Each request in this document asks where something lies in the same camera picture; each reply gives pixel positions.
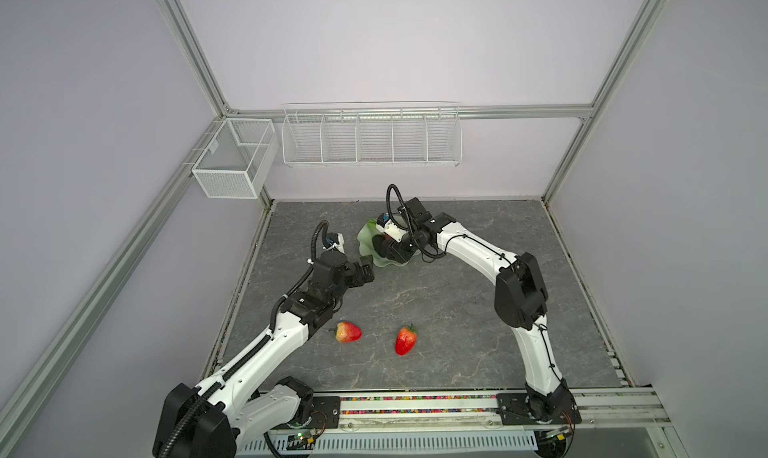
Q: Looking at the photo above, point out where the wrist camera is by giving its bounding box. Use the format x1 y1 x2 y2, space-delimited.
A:
323 232 345 250
376 213 407 242

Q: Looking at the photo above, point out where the white vent grille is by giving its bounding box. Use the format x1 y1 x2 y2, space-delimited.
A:
270 430 539 457

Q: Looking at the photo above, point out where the white wire shelf basket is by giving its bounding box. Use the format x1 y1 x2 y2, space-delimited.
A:
282 102 463 167

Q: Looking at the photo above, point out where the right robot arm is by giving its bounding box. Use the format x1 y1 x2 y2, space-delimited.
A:
360 198 581 425

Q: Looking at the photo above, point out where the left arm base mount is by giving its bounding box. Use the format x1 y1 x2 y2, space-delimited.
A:
271 395 341 430

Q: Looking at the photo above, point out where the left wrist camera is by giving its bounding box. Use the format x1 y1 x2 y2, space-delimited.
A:
323 232 345 250

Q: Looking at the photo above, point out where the green scalloped fruit bowl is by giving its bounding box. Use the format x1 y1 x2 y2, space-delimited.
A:
357 219 418 267

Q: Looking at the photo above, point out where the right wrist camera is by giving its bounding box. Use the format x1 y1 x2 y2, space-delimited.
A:
376 213 407 242

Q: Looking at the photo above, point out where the aluminium front rail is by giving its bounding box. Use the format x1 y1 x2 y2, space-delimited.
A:
313 388 670 432

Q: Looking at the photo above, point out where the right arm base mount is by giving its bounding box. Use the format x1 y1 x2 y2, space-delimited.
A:
496 392 582 425

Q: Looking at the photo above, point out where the red strawberry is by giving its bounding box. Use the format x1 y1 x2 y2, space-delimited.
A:
395 325 418 356

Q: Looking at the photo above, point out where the white wire box basket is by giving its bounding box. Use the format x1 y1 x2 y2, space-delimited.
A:
192 118 279 199

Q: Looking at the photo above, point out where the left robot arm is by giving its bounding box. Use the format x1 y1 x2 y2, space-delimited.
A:
152 249 374 457

